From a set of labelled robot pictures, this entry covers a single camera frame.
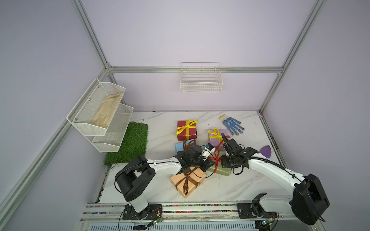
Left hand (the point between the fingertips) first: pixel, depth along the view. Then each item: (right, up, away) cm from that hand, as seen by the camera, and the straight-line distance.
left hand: (212, 163), depth 83 cm
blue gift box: (-19, +8, +8) cm, 23 cm away
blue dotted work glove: (+20, +23, +28) cm, 41 cm away
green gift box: (+4, -3, -1) cm, 5 cm away
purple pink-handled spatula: (+39, +5, +13) cm, 41 cm away
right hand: (+8, -1, +2) cm, 9 cm away
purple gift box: (+4, +14, +12) cm, 18 cm away
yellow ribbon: (+5, +18, +13) cm, 22 cm away
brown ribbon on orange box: (-15, -6, -5) cm, 17 cm away
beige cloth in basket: (-62, +31, -3) cm, 69 cm away
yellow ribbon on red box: (-15, +22, +18) cm, 32 cm away
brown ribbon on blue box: (-13, +10, +9) cm, 19 cm away
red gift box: (-19, +14, +15) cm, 28 cm away
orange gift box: (-9, -1, -18) cm, 20 cm away
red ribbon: (+3, +2, +3) cm, 4 cm away
